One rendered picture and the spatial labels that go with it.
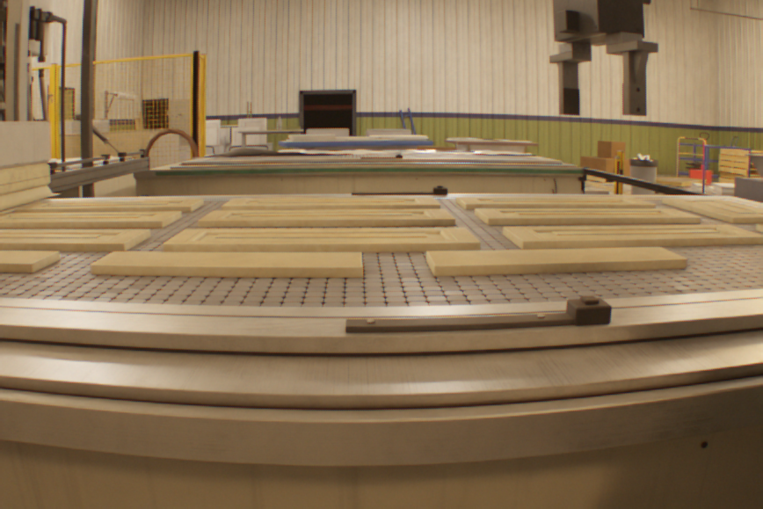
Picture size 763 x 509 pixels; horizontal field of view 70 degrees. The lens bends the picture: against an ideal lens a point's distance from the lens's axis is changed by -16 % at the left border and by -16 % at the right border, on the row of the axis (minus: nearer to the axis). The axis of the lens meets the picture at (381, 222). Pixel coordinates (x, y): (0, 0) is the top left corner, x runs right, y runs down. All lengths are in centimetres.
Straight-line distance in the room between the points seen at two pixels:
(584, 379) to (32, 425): 63
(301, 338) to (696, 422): 49
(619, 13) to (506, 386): 99
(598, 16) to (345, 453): 109
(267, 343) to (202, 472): 18
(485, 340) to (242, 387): 30
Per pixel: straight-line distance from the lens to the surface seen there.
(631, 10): 150
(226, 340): 79
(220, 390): 69
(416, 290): 100
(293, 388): 70
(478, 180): 484
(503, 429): 68
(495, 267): 110
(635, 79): 141
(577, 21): 152
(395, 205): 190
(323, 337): 78
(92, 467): 83
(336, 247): 129
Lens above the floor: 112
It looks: 9 degrees down
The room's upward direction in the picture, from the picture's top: straight up
